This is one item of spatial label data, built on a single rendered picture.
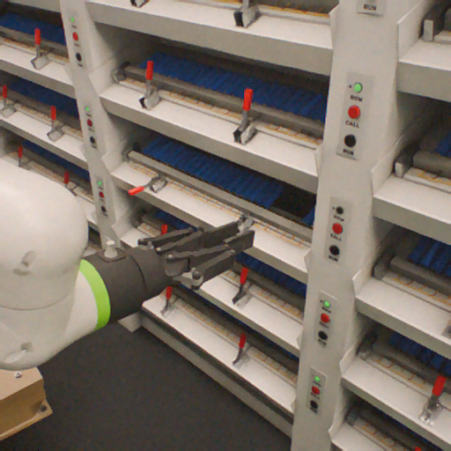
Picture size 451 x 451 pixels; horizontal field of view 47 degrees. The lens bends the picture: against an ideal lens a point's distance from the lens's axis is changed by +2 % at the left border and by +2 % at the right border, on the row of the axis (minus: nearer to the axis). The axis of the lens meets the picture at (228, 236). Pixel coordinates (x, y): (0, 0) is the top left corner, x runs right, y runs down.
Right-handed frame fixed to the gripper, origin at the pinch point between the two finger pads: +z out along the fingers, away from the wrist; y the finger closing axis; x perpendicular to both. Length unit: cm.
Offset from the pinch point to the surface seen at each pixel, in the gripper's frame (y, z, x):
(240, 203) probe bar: 14.7, 19.3, 3.8
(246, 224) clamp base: 10.5, 16.9, 6.1
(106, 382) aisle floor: 43, 7, 65
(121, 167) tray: 53, 17, 8
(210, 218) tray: 19.8, 16.3, 8.2
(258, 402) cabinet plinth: 7, 27, 57
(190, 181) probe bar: 29.6, 19.1, 3.8
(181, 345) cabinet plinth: 36, 27, 58
